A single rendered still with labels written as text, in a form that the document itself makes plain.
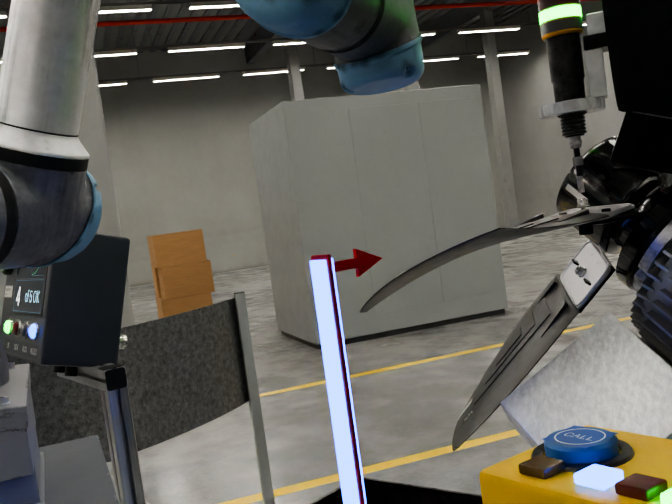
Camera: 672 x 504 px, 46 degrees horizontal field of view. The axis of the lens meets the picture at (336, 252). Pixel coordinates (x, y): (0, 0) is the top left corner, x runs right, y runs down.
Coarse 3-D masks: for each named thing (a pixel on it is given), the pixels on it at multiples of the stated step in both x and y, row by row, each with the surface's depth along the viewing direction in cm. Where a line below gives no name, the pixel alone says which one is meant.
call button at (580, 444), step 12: (564, 432) 45; (576, 432) 45; (588, 432) 44; (600, 432) 44; (612, 432) 44; (552, 444) 43; (564, 444) 43; (576, 444) 43; (588, 444) 42; (600, 444) 42; (612, 444) 42; (552, 456) 43; (564, 456) 42; (576, 456) 42; (588, 456) 42; (600, 456) 42; (612, 456) 42
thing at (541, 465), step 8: (536, 456) 43; (544, 456) 43; (520, 464) 42; (528, 464) 42; (536, 464) 42; (544, 464) 41; (552, 464) 41; (560, 464) 42; (520, 472) 42; (528, 472) 42; (536, 472) 41; (544, 472) 41; (552, 472) 41
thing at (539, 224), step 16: (528, 224) 79; (544, 224) 77; (560, 224) 72; (576, 224) 73; (480, 240) 64; (496, 240) 67; (432, 256) 67; (448, 256) 68; (416, 272) 72; (384, 288) 74; (400, 288) 83; (368, 304) 78
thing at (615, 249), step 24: (600, 144) 89; (600, 168) 88; (624, 168) 86; (600, 192) 87; (624, 192) 85; (648, 192) 85; (648, 216) 82; (600, 240) 89; (624, 240) 87; (648, 240) 82; (624, 264) 85
